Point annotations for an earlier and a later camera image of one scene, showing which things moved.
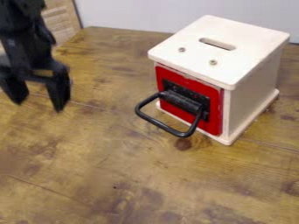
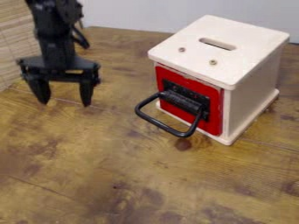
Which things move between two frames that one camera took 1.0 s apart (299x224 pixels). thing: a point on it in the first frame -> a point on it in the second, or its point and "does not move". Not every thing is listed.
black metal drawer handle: (183, 96) does not move
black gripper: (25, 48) -> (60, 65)
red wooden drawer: (184, 113) does not move
